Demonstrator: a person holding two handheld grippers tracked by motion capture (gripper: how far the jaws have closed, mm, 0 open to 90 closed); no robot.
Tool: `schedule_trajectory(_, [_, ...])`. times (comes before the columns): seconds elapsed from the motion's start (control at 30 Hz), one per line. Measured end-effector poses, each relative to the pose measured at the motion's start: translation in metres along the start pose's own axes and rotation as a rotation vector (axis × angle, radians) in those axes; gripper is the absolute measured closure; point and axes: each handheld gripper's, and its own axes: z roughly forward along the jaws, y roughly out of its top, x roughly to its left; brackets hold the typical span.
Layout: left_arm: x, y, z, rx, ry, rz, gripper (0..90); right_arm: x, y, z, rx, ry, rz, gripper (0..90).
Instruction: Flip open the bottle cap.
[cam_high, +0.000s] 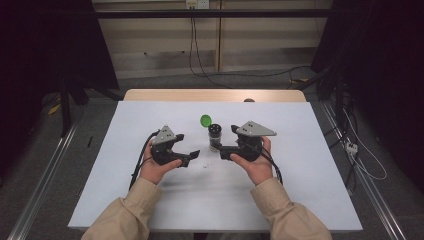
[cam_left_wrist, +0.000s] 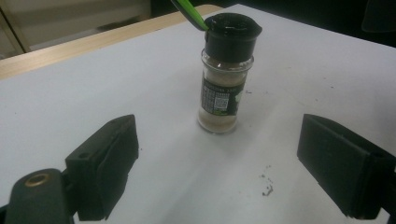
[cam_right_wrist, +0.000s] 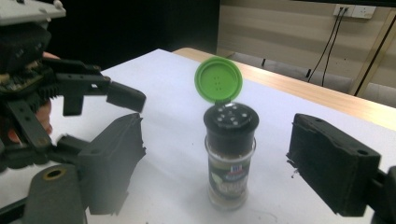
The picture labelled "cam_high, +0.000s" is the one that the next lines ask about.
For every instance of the dark round table grommet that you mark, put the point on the dark round table grommet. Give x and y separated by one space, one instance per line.
249 100

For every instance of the black curtain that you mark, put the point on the black curtain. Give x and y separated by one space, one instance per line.
50 43
383 50

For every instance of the black metal stand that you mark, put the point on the black metal stand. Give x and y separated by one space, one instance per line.
65 106

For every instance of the small black floor item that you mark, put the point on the small black floor item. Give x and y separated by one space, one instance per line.
90 141

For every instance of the wooden table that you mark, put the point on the wooden table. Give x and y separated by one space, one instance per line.
186 95

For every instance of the metal floor rail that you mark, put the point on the metal floor rail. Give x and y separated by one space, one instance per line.
43 176
370 186

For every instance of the person's right hand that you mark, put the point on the person's right hand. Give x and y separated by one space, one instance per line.
258 168

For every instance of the white board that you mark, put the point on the white board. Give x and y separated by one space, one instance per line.
213 200

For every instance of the person's left hand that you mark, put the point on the person's left hand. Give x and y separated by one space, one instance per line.
155 171

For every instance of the glass spice jar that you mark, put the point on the glass spice jar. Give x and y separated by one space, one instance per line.
215 136

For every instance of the yellow floor tape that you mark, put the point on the yellow floor tape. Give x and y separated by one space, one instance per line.
300 80
54 108

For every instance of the black horizontal bar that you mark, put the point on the black horizontal bar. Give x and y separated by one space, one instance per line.
233 13

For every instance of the green jar lid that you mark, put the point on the green jar lid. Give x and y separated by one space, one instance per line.
205 121

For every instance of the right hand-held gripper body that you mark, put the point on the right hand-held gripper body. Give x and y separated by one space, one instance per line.
251 133

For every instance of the white wall socket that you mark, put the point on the white wall socket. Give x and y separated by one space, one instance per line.
197 3

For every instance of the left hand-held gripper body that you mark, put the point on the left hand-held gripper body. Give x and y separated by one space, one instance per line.
163 140

